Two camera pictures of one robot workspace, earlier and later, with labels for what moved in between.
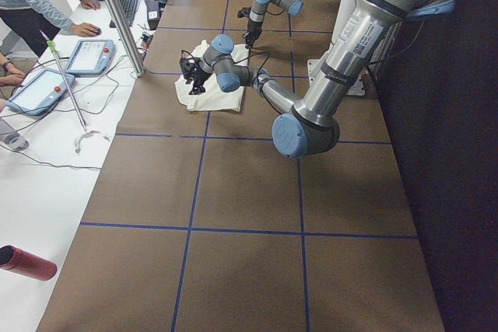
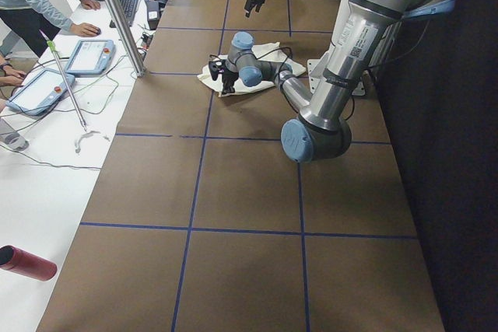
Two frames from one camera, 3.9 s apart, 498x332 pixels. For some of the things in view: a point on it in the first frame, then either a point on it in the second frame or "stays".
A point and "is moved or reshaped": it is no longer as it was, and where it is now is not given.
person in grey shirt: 27,7 stays
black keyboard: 128,1 stays
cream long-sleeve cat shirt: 212,99 is moved or reshaped
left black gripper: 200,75 -> 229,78
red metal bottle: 15,260 stays
